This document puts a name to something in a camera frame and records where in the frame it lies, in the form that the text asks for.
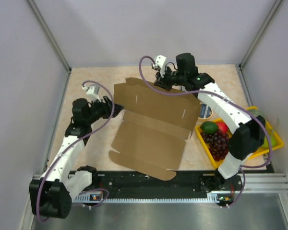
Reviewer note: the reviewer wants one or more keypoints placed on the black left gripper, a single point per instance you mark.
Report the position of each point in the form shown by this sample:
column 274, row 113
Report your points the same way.
column 106, row 107

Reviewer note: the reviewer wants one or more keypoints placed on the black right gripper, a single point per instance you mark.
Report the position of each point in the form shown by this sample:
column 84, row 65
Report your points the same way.
column 162, row 83

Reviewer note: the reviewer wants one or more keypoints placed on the brown cardboard box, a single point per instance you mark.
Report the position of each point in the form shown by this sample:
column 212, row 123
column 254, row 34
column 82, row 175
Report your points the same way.
column 152, row 136

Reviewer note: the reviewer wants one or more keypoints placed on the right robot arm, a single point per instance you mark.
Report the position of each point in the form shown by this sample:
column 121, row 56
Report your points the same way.
column 248, row 131

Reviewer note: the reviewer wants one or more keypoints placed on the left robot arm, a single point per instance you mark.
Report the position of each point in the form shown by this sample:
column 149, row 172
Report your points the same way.
column 52, row 194

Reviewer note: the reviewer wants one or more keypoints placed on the green avocado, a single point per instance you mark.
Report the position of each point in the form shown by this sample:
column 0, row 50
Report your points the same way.
column 209, row 127

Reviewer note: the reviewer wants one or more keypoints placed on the red fruit behind avocado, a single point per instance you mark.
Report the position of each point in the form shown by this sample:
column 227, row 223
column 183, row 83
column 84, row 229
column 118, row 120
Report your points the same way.
column 222, row 127

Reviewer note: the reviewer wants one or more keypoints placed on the dark red grape bunch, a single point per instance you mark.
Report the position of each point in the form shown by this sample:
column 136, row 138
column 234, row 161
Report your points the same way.
column 217, row 144

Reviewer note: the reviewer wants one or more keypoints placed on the green melon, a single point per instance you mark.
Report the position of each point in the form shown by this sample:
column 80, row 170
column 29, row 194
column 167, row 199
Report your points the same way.
column 256, row 112

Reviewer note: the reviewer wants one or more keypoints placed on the light green fruit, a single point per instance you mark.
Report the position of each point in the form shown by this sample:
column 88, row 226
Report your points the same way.
column 272, row 141

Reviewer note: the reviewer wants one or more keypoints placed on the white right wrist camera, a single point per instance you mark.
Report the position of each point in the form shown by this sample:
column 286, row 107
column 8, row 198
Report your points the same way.
column 159, row 64

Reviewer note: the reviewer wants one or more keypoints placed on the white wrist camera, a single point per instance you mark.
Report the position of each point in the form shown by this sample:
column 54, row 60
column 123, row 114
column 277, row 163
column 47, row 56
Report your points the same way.
column 159, row 64
column 92, row 93

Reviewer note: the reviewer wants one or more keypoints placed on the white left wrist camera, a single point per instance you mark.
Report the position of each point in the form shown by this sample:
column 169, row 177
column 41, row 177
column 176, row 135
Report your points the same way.
column 92, row 93

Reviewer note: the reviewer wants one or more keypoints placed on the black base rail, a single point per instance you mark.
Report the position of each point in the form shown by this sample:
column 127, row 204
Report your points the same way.
column 186, row 184

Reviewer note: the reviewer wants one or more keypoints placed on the aluminium frame post left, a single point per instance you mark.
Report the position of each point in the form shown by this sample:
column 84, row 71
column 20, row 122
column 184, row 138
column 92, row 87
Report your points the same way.
column 49, row 35

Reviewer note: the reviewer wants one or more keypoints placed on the aluminium frame post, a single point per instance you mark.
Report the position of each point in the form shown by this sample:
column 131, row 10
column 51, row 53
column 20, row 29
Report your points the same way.
column 268, row 20
column 49, row 35

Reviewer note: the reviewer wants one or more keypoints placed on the aluminium frame post right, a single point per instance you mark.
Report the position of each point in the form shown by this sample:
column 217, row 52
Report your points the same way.
column 268, row 20

